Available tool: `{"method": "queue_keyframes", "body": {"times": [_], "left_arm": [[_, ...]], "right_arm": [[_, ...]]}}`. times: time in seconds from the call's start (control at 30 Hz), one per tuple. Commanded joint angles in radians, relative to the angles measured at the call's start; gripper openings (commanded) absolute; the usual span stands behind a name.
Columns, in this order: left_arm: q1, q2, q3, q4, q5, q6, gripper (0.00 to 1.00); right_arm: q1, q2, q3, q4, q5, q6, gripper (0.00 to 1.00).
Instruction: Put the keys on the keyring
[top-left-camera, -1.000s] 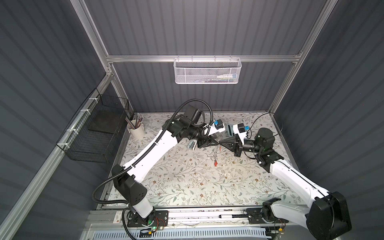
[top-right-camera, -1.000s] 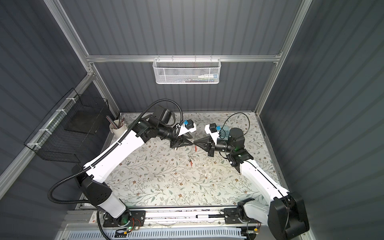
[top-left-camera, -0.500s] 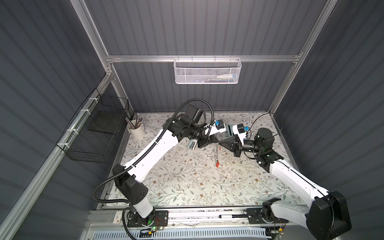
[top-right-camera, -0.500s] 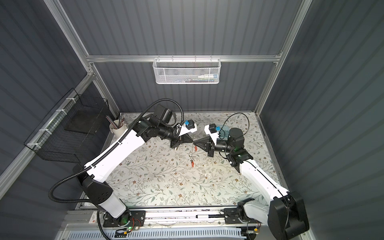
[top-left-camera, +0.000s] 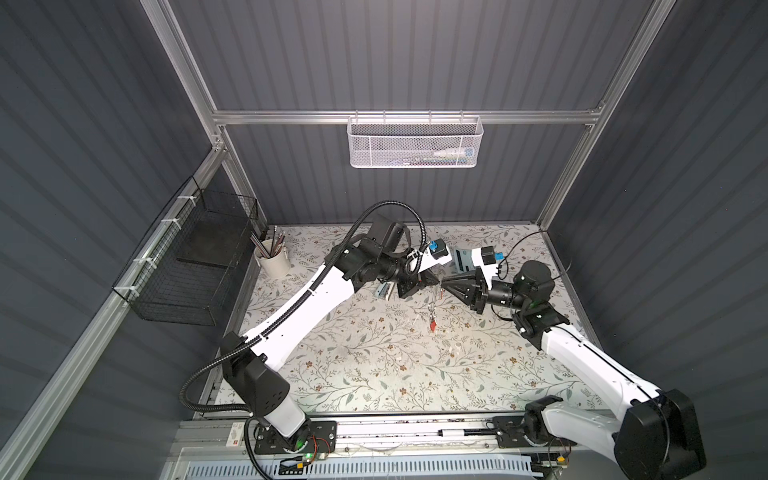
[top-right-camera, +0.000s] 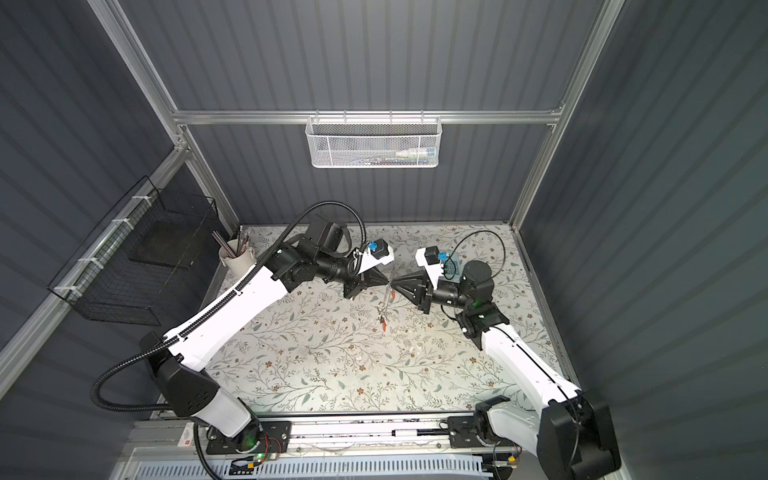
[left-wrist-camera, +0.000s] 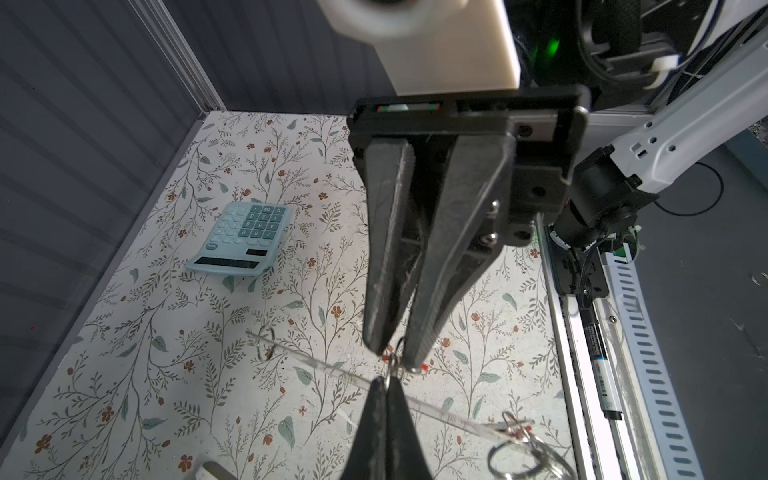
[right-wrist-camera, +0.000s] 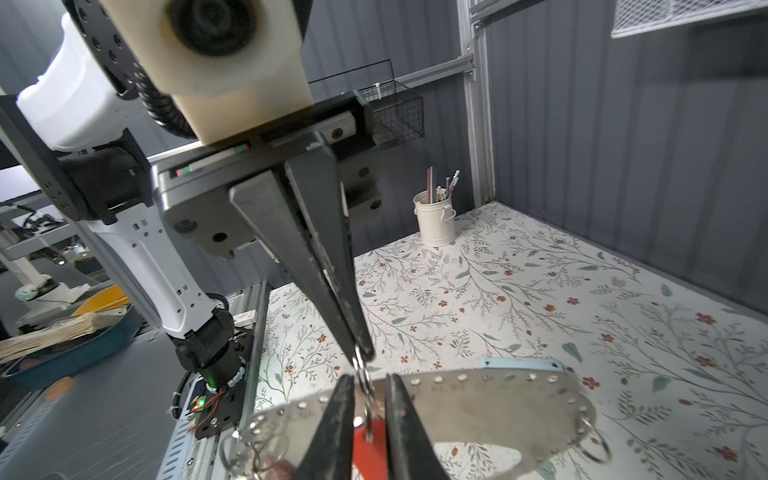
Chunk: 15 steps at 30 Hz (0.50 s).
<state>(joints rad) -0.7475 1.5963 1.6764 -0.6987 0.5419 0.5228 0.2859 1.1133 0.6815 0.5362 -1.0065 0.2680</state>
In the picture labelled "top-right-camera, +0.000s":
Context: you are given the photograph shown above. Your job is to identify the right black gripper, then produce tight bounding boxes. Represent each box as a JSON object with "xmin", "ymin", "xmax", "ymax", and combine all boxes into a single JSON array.
[{"xmin": 393, "ymin": 272, "xmax": 472, "ymax": 317}]

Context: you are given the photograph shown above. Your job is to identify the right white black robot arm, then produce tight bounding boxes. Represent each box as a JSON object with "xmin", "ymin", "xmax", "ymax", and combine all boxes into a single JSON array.
[{"xmin": 391, "ymin": 260, "xmax": 621, "ymax": 479}]

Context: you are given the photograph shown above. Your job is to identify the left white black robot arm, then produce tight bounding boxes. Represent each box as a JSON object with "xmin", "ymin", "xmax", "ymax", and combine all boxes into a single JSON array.
[{"xmin": 146, "ymin": 216, "xmax": 394, "ymax": 438}]

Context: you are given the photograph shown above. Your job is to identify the light blue calculator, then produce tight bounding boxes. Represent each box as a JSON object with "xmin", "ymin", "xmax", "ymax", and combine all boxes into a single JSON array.
[{"xmin": 439, "ymin": 250, "xmax": 461, "ymax": 280}]

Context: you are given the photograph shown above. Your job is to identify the white pencil cup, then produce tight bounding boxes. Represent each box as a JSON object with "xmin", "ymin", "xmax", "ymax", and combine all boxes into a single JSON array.
[{"xmin": 211, "ymin": 231, "xmax": 256, "ymax": 278}]

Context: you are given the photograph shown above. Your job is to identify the white tube in basket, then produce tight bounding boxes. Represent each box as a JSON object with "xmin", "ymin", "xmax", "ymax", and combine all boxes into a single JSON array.
[{"xmin": 384, "ymin": 147, "xmax": 439, "ymax": 163}]

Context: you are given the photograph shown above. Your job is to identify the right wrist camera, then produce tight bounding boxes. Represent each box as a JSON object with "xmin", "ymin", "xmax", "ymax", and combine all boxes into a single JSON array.
[{"xmin": 415, "ymin": 246, "xmax": 447, "ymax": 288}]

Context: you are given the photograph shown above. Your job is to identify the white wire mesh basket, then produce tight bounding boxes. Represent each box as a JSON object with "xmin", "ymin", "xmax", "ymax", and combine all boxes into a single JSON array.
[{"xmin": 305, "ymin": 119, "xmax": 443, "ymax": 169}]

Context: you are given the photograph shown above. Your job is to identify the aluminium front rail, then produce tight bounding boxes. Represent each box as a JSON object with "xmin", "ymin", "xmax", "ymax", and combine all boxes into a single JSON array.
[{"xmin": 122, "ymin": 411, "xmax": 470, "ymax": 459}]

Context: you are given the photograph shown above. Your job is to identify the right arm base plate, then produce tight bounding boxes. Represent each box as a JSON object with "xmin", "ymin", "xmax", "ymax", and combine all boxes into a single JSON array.
[{"xmin": 447, "ymin": 415, "xmax": 514, "ymax": 449}]

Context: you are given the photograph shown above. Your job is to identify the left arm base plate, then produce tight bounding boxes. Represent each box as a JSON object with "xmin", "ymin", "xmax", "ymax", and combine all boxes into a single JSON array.
[{"xmin": 206, "ymin": 421, "xmax": 293, "ymax": 456}]

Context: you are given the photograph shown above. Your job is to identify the black corrugated cable hose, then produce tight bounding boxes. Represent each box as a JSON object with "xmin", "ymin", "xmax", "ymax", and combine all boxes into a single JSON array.
[{"xmin": 89, "ymin": 200, "xmax": 367, "ymax": 413}]

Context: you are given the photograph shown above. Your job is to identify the white perforated cable tray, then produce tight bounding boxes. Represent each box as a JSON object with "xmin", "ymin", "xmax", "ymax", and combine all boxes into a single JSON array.
[{"xmin": 131, "ymin": 455, "xmax": 493, "ymax": 480}]

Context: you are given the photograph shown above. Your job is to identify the black wire mesh basket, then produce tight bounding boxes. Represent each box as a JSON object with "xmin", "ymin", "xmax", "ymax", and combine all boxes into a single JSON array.
[{"xmin": 48, "ymin": 177, "xmax": 220, "ymax": 329}]

